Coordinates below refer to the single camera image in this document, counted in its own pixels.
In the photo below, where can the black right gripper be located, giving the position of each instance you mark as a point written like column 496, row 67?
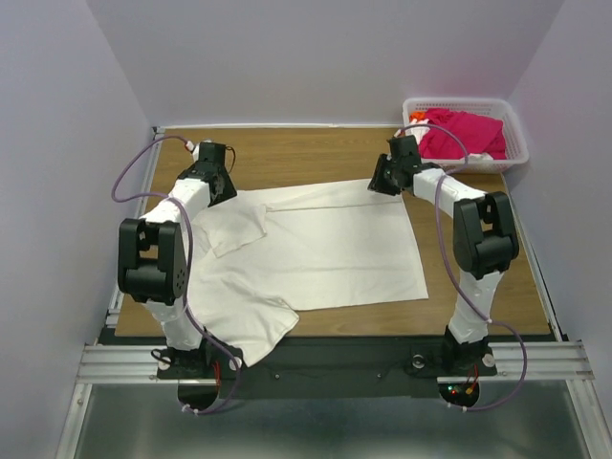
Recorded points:
column 377, row 183

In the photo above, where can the white plastic laundry basket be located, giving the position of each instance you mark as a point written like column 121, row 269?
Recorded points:
column 516, row 146

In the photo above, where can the aluminium table rail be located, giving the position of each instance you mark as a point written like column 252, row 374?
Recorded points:
column 127, row 321
column 523, row 299

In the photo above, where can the white garment in basket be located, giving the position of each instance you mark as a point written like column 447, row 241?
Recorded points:
column 418, row 129

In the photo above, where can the aluminium right table rail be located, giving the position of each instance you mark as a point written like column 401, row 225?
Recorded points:
column 523, row 299

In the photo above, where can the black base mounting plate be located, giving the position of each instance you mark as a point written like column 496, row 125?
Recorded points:
column 349, row 367

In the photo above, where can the orange garment in basket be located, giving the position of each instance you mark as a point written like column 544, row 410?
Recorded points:
column 417, row 116

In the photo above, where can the white t shirt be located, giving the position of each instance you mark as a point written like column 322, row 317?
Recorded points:
column 266, row 255

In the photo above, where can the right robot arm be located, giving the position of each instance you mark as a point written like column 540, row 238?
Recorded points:
column 484, row 243

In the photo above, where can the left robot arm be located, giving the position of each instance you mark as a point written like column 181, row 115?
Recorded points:
column 156, row 249

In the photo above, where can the aluminium left table rail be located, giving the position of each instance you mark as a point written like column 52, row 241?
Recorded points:
column 127, row 321

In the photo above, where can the magenta t shirt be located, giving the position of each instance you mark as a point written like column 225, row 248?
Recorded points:
column 479, row 134

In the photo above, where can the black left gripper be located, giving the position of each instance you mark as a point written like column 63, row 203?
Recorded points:
column 229, row 190

